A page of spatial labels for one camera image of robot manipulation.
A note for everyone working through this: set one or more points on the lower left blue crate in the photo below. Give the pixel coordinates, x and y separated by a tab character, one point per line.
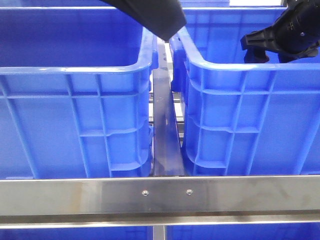
89	233

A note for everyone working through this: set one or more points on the steel vertical post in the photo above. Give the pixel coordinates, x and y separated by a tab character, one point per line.
159	232

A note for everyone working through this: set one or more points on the right blue plastic crate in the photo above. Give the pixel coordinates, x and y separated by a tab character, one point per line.
243	119

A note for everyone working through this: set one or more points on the left rail screw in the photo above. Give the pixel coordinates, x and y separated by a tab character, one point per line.
145	193

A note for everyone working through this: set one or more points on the rail screw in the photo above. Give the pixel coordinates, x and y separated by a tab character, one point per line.
145	193
189	192

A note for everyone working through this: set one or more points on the steel front shelf rail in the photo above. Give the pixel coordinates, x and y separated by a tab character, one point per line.
114	202

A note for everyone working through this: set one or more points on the lower right blue crate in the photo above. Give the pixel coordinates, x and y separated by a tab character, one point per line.
272	231

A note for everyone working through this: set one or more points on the red push button switch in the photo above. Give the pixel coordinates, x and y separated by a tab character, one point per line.
256	56

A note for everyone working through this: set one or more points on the far middle blue crate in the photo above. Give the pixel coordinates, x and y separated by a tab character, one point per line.
204	3

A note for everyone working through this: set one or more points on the blue plastic crate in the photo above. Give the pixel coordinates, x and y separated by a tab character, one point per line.
243	119
74	93

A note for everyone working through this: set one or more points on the left blue plastic crate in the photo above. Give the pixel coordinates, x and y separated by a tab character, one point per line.
74	93

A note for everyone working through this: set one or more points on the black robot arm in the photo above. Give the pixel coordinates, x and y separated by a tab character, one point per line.
164	18

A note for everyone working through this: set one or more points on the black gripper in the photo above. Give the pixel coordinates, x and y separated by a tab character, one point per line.
294	35

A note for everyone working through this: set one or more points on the steel center divider bar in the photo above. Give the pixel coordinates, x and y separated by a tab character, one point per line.
167	151

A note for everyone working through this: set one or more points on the right rail screw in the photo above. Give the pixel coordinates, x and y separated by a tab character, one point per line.
189	192

